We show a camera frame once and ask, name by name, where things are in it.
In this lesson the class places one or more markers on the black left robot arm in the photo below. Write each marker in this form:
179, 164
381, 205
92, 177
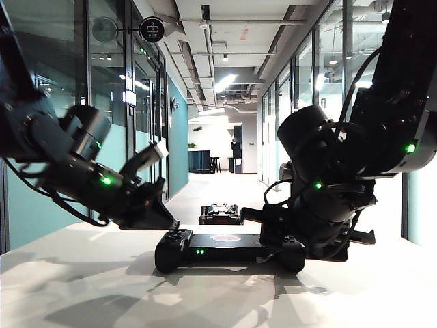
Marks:
34, 130

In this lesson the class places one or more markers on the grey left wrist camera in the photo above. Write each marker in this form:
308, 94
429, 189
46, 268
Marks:
157, 152

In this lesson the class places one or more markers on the round black hanging sign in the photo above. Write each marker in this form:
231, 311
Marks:
152, 29

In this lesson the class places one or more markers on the green potted plant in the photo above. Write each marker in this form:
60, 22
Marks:
192, 146

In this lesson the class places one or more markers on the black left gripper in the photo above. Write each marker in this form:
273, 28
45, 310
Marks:
126, 198

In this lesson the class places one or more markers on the red paper ceiling tag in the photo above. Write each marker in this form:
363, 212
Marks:
244, 33

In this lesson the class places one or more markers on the black quadruped robot dog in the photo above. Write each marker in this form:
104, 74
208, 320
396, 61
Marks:
220, 214

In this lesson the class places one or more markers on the dark bar counter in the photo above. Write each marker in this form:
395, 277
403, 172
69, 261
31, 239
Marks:
199, 162

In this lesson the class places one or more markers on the long linear ceiling light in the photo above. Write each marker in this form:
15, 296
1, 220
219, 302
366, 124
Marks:
224, 83

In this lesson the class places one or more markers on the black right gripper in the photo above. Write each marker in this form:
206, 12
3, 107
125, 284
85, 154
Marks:
321, 229

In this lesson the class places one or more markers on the dark wooden bar stool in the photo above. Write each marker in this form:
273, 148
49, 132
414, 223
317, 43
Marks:
215, 164

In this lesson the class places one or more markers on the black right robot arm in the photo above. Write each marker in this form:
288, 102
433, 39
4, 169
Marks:
392, 116

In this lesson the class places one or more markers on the black gamepad remote control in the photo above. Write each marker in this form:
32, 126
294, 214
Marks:
225, 251

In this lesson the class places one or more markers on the lit blue door sign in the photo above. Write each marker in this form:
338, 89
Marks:
129, 97

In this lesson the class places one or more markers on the dark wall ornament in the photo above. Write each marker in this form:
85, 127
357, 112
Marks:
174, 103

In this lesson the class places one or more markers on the tall black cabinet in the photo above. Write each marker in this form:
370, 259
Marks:
238, 131

